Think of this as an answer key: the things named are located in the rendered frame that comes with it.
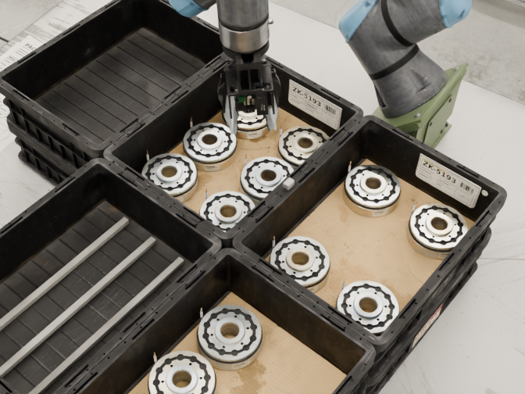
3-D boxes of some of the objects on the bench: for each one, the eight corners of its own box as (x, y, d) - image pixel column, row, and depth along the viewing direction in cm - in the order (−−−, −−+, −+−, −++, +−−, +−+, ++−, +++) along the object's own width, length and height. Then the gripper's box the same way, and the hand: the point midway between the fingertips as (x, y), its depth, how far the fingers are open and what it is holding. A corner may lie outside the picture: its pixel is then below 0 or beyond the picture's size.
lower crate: (354, 191, 169) (361, 152, 160) (480, 268, 157) (495, 230, 148) (228, 317, 149) (227, 281, 139) (362, 417, 137) (371, 384, 128)
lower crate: (148, 65, 192) (143, 24, 183) (244, 123, 181) (244, 83, 171) (14, 159, 172) (1, 119, 163) (113, 232, 160) (105, 194, 151)
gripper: (206, 65, 118) (219, 162, 135) (289, 57, 119) (292, 155, 135) (204, 27, 124) (216, 126, 140) (283, 19, 124) (286, 119, 141)
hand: (251, 123), depth 138 cm, fingers open, 5 cm apart
